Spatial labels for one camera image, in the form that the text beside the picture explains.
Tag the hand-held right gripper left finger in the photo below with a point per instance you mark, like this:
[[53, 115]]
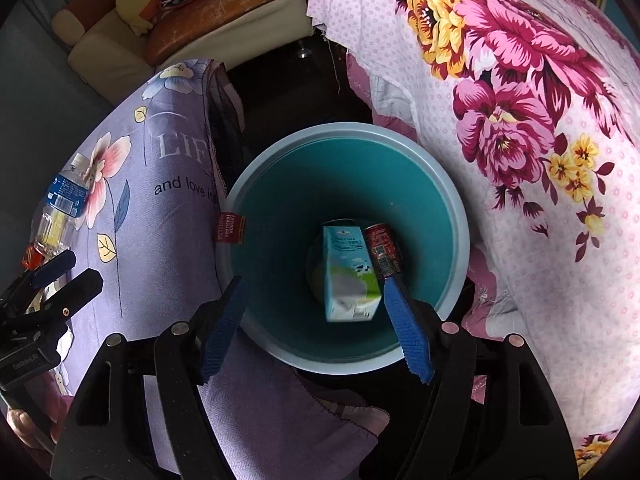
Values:
[[222, 327]]

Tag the cream sofa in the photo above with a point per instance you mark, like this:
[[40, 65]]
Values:
[[100, 45]]

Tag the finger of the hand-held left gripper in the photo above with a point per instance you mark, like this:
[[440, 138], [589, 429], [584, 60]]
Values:
[[75, 292], [52, 266]]

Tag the purple floral cloth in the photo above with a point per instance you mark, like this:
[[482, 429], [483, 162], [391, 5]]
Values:
[[150, 240]]

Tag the red drink can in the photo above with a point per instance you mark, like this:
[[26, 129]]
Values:
[[380, 250]]

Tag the pink floral bedsheet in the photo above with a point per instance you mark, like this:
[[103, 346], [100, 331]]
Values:
[[525, 210]]

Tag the clear plastic water bottle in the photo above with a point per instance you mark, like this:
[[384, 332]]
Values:
[[65, 195]]

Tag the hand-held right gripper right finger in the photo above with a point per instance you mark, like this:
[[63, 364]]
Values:
[[407, 330]]

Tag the person's left hand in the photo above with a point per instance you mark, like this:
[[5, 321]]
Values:
[[22, 422]]

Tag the light blue milk carton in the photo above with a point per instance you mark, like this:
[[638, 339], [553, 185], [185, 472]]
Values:
[[350, 265]]

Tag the orange seat cushion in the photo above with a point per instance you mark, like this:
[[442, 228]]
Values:
[[225, 10]]

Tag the teal plastic bin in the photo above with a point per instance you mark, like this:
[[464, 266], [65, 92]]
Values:
[[280, 220]]

